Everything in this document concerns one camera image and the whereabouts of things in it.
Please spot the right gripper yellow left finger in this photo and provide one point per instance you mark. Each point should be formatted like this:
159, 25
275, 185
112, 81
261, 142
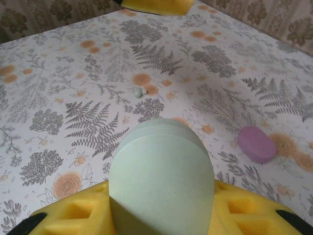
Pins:
73, 210

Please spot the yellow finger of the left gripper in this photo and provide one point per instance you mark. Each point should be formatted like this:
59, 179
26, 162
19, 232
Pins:
159, 6

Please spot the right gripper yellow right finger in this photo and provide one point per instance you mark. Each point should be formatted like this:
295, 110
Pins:
249, 213

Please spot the mint green earbud charging case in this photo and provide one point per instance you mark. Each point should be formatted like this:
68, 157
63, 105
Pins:
161, 183

